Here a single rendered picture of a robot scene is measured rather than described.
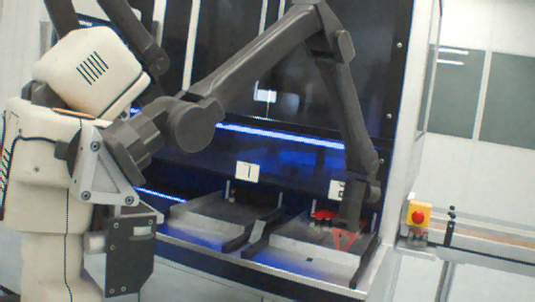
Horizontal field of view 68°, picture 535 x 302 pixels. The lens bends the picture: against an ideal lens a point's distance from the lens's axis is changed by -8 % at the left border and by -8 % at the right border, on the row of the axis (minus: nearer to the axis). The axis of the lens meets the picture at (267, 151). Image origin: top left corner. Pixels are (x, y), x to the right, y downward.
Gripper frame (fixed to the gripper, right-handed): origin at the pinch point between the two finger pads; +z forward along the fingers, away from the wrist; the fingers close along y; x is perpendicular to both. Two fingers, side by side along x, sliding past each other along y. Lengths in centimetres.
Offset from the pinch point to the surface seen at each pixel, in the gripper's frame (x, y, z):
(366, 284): -9.6, -9.1, 4.4
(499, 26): -71, 447, -251
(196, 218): 44.4, -0.6, 1.7
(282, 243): 16.3, -0.6, 1.6
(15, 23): 98, -38, -43
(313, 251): 7.0, -0.6, 1.5
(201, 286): 54, 32, 33
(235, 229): 31.0, -0.6, 1.6
